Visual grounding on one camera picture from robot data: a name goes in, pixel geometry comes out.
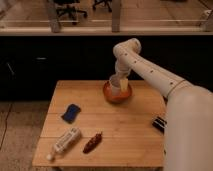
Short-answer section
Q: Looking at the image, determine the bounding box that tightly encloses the black rectangular device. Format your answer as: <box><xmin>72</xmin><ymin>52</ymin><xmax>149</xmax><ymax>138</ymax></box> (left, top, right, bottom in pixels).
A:
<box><xmin>152</xmin><ymin>116</ymin><xmax>166</xmax><ymax>132</ymax></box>

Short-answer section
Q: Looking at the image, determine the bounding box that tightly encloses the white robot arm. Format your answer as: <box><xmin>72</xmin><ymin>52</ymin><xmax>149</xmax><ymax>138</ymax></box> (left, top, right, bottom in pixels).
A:
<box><xmin>113</xmin><ymin>38</ymin><xmax>213</xmax><ymax>171</ymax></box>

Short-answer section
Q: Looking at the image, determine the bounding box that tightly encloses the black office chair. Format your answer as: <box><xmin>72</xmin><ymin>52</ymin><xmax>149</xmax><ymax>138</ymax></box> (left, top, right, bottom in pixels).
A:
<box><xmin>91</xmin><ymin>0</ymin><xmax>113</xmax><ymax>14</ymax></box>
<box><xmin>53</xmin><ymin>0</ymin><xmax>88</xmax><ymax>25</ymax></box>

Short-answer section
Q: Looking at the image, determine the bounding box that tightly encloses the dark red chili pepper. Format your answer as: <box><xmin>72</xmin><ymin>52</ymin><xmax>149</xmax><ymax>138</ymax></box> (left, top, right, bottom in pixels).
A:
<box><xmin>83</xmin><ymin>133</ymin><xmax>102</xmax><ymax>154</ymax></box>

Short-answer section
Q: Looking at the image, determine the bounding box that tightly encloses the white plastic bottle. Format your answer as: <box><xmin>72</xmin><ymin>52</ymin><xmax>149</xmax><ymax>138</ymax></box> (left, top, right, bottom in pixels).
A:
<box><xmin>46</xmin><ymin>128</ymin><xmax>81</xmax><ymax>161</ymax></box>

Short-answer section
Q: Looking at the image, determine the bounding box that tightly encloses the orange ceramic bowl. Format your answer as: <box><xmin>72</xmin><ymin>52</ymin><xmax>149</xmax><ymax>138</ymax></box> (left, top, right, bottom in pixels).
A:
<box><xmin>103</xmin><ymin>82</ymin><xmax>132</xmax><ymax>103</ymax></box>

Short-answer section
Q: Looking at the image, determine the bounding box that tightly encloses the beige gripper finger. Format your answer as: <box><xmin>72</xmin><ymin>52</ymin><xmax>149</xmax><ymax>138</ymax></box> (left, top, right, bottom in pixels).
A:
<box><xmin>120</xmin><ymin>78</ymin><xmax>128</xmax><ymax>91</ymax></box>

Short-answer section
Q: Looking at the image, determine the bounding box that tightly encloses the blue sponge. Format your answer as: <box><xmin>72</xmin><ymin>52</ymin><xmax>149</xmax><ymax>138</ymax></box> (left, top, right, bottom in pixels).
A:
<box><xmin>61</xmin><ymin>104</ymin><xmax>81</xmax><ymax>123</ymax></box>

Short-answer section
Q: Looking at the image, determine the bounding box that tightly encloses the wooden table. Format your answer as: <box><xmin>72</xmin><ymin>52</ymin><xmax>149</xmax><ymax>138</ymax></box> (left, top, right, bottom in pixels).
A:
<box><xmin>33</xmin><ymin>80</ymin><xmax>165</xmax><ymax>167</ymax></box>

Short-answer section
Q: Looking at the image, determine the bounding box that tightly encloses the white ceramic cup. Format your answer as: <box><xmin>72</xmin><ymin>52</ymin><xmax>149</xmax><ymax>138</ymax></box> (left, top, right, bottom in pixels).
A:
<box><xmin>109</xmin><ymin>74</ymin><xmax>121</xmax><ymax>96</ymax></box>

